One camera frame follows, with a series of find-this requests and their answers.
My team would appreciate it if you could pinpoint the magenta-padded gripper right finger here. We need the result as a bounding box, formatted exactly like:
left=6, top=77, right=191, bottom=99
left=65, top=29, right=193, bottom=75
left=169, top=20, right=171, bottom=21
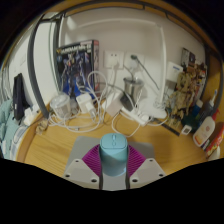
left=125, top=143, right=167, bottom=190

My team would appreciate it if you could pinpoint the clear plastic jar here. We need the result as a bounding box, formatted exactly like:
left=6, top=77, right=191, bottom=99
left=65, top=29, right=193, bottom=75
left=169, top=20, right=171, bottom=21
left=49, top=93, right=73, bottom=118

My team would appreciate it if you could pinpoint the small white square clock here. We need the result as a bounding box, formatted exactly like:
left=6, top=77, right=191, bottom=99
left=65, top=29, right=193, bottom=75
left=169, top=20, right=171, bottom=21
left=180, top=123, right=193, bottom=136

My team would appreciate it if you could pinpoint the blue robot model box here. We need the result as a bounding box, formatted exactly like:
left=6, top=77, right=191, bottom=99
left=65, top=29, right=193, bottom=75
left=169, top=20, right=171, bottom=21
left=54, top=39, right=100, bottom=99

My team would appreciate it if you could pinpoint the white power strip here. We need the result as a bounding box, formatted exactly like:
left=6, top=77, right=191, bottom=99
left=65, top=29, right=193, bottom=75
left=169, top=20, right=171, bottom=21
left=128, top=108, right=151, bottom=127

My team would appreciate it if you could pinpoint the colourful figure box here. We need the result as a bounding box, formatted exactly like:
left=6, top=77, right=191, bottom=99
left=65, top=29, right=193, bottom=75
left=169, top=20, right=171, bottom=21
left=180, top=47, right=208, bottom=98

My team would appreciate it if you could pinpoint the white charger block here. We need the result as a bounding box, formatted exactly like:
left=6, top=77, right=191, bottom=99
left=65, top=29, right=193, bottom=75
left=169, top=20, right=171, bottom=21
left=105, top=93, right=125, bottom=116
left=75, top=92, right=96, bottom=115

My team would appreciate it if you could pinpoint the white wall socket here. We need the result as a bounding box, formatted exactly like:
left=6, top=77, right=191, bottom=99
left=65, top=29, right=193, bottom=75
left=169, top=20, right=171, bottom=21
left=123, top=51, right=146, bottom=71
left=103, top=49, right=125, bottom=70

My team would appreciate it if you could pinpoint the wooden shelf unit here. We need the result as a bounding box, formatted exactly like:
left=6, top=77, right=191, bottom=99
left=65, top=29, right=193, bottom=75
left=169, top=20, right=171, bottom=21
left=41, top=0, right=208, bottom=41

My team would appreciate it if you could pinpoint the small blue bottle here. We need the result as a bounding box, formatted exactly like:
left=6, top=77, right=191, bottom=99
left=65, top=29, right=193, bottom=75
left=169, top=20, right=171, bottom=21
left=191, top=99, right=204, bottom=118

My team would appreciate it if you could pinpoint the teal checked bedding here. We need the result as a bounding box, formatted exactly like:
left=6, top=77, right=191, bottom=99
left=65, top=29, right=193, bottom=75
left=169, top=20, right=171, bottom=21
left=0, top=99, right=22, bottom=158

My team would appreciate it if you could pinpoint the white tissue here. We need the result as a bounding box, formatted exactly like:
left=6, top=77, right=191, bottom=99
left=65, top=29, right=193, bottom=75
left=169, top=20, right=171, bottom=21
left=23, top=104, right=43, bottom=126

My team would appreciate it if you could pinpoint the light blue computer mouse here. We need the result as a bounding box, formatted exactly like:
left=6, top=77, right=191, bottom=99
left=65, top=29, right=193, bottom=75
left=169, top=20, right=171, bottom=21
left=99, top=132, right=129, bottom=177

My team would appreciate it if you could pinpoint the grey gooseneck light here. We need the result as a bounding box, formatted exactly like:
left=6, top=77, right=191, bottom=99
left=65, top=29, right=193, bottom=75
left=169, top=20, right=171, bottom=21
left=130, top=54, right=161, bottom=91

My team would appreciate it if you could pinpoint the steel cup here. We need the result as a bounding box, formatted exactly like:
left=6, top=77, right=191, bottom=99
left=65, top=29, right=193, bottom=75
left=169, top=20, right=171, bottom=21
left=123, top=76, right=145, bottom=98

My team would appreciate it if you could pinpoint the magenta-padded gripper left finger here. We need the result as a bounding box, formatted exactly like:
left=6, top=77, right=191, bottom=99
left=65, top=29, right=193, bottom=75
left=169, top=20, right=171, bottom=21
left=63, top=143, right=104, bottom=190

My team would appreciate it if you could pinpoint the black bag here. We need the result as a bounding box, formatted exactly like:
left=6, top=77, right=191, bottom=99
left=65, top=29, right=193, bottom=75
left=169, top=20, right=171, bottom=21
left=12, top=73, right=31, bottom=121

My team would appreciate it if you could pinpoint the white red-pump lotion bottle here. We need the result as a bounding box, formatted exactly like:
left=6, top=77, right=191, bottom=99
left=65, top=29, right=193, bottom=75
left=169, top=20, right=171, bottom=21
left=192, top=108, right=221, bottom=148

